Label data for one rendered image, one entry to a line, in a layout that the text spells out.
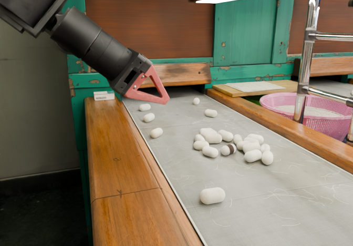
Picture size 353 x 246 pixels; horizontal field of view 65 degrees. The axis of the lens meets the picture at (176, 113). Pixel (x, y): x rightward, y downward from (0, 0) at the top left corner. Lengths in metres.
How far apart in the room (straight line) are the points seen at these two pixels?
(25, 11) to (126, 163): 0.26
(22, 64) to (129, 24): 0.93
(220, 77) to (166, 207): 0.75
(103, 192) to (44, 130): 1.45
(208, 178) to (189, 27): 0.64
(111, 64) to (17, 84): 1.38
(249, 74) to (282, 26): 0.22
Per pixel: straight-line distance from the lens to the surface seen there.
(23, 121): 1.83
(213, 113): 0.76
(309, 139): 0.62
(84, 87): 0.94
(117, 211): 0.37
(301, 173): 0.53
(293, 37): 1.22
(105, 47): 0.42
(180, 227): 0.34
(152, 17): 0.96
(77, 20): 0.42
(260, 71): 1.13
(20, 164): 1.93
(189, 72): 0.94
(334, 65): 1.30
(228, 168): 0.51
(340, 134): 0.84
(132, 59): 0.42
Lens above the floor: 0.98
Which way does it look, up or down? 17 degrees down
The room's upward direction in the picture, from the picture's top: straight up
